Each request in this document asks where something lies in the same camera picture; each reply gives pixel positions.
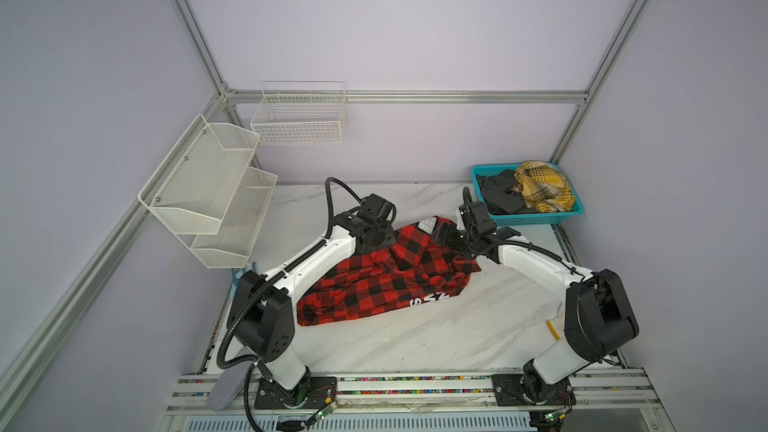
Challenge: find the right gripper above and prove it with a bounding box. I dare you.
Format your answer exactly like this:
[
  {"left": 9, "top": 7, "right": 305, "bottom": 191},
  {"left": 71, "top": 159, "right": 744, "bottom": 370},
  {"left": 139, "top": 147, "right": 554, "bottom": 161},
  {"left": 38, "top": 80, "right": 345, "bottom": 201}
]
[{"left": 427, "top": 222, "right": 475, "bottom": 255}]

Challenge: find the red black plaid shirt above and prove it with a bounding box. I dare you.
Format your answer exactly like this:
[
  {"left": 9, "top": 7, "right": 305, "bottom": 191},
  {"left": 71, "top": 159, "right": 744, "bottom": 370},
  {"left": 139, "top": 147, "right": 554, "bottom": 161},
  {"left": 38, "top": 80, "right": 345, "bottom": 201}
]
[{"left": 296, "top": 216, "right": 481, "bottom": 327}]

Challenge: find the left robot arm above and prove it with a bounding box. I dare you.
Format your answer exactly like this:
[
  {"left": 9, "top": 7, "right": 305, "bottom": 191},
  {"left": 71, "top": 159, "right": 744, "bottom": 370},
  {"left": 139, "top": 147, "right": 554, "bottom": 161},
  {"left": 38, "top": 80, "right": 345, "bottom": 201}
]
[{"left": 216, "top": 177, "right": 397, "bottom": 431}]

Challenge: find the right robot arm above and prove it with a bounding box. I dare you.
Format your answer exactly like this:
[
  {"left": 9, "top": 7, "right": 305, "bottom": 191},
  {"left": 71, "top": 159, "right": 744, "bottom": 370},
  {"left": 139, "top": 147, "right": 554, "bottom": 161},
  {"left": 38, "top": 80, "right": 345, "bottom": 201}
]
[{"left": 435, "top": 187, "right": 639, "bottom": 405}]

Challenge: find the dark grey shirt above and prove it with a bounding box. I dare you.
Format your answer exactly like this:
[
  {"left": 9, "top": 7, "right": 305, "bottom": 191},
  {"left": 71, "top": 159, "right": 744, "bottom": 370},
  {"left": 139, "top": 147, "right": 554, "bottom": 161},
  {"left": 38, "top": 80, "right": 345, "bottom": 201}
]
[{"left": 477, "top": 169, "right": 537, "bottom": 216}]

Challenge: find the teal plastic basket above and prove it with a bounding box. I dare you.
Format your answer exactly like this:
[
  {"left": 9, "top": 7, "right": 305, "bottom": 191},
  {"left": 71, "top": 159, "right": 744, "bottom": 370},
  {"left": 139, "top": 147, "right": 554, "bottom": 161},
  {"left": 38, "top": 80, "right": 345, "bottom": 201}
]
[{"left": 471, "top": 163, "right": 585, "bottom": 226}]

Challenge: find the yellow plaid shirt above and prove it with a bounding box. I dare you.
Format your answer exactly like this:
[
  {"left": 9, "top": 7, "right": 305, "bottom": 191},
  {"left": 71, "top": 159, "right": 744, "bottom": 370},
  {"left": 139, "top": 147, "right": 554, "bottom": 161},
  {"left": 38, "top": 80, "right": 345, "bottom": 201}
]
[{"left": 514, "top": 161, "right": 576, "bottom": 213}]

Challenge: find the teal hand rake tool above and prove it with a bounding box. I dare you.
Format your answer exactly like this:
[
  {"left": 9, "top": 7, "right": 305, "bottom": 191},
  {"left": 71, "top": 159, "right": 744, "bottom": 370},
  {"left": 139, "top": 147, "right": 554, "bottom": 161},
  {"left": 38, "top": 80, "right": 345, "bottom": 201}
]
[{"left": 231, "top": 262, "right": 258, "bottom": 289}]

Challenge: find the grey foam pad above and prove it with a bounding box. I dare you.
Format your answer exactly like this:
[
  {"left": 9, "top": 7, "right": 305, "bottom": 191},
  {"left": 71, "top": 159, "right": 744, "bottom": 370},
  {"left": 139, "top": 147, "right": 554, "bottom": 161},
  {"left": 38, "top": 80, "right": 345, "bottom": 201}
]
[{"left": 207, "top": 362, "right": 252, "bottom": 412}]

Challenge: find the white wire wall basket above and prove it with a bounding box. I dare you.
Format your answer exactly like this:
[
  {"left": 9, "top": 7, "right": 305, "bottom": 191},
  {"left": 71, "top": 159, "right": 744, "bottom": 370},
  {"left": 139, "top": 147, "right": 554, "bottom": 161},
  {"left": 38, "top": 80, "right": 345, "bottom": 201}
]
[{"left": 250, "top": 81, "right": 348, "bottom": 146}]

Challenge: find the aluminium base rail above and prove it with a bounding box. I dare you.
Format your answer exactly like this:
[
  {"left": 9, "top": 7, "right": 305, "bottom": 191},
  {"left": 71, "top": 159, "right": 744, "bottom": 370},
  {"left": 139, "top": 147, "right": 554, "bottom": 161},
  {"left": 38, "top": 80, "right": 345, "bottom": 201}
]
[{"left": 159, "top": 368, "right": 675, "bottom": 431}]

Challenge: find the white mesh wall shelf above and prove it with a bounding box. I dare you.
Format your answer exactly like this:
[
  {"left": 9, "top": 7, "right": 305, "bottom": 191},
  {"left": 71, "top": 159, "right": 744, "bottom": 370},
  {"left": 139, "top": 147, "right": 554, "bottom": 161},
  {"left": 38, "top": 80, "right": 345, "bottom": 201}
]
[{"left": 138, "top": 115, "right": 278, "bottom": 269}]

